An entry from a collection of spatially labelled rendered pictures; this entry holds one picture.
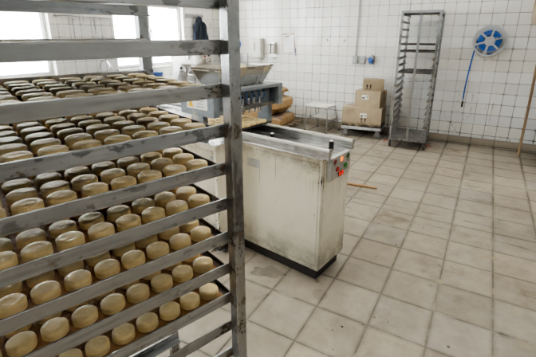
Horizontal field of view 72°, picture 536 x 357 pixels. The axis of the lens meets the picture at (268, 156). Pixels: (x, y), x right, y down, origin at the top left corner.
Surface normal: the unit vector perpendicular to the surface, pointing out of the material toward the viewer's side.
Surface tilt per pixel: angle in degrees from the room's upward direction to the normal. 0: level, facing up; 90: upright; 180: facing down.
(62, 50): 90
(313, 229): 90
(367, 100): 91
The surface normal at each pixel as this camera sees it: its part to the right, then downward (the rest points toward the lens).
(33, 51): 0.65, 0.24
